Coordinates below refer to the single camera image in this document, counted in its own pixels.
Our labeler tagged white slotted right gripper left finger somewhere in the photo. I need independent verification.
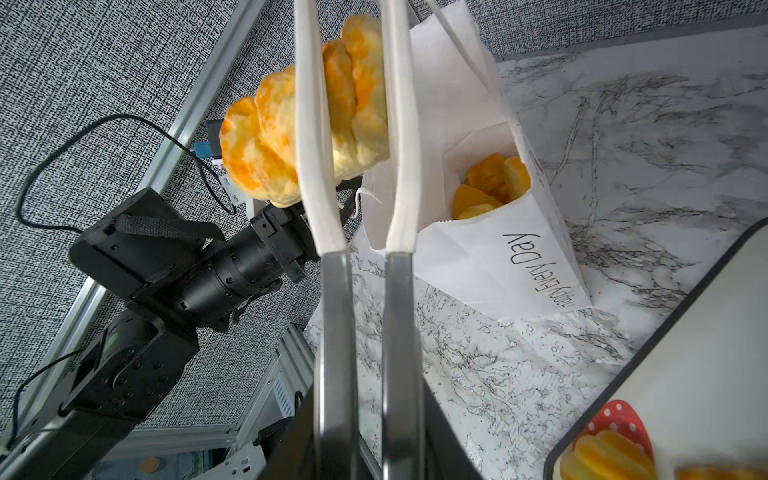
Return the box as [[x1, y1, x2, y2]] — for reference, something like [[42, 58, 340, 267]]
[[294, 1, 359, 479]]

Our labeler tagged white strawberry tray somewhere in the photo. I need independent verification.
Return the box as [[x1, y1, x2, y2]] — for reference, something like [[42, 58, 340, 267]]
[[543, 220, 767, 479]]

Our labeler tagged sugared fake pastry bottom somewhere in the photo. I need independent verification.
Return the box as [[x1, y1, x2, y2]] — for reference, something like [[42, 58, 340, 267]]
[[218, 15, 390, 208]]

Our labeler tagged white printed paper bag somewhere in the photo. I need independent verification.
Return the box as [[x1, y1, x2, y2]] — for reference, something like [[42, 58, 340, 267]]
[[353, 0, 594, 322]]

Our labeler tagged fake croissant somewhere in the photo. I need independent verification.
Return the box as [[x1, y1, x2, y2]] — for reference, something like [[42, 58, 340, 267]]
[[559, 430, 657, 480], [453, 185, 503, 220], [674, 465, 768, 480]]

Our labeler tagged long braided fake bread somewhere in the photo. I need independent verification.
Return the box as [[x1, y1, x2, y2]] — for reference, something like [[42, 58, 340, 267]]
[[465, 153, 532, 204]]

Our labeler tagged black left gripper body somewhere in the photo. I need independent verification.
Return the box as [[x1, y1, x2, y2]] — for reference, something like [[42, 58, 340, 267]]
[[248, 176, 364, 284]]

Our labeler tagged white slotted right gripper right finger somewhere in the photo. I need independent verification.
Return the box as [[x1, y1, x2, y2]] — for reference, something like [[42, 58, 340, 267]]
[[381, 1, 425, 479]]

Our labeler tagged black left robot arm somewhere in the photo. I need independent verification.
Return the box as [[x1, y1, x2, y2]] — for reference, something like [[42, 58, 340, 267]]
[[1, 188, 359, 479]]

